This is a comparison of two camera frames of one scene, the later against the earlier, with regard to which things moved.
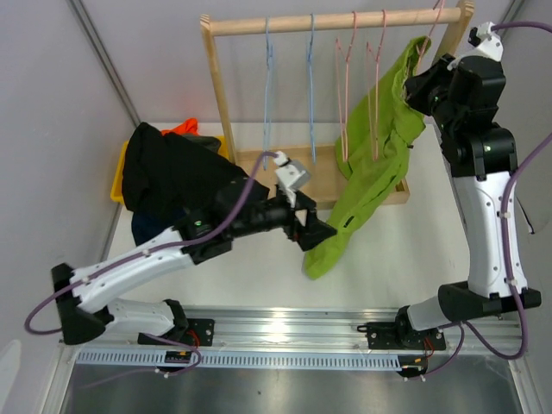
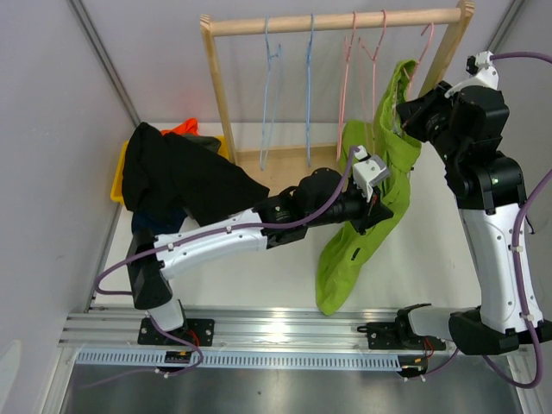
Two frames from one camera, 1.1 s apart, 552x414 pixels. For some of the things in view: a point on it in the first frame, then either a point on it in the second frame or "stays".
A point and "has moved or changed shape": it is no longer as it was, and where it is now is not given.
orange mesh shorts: (190, 127) stays
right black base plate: (389, 335) stays
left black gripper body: (291, 225) -> (354, 209)
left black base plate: (199, 333) stays
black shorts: (169, 172) stays
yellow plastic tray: (116, 191) stays
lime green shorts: (373, 151) has moved or changed shape
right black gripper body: (433, 91) -> (430, 122)
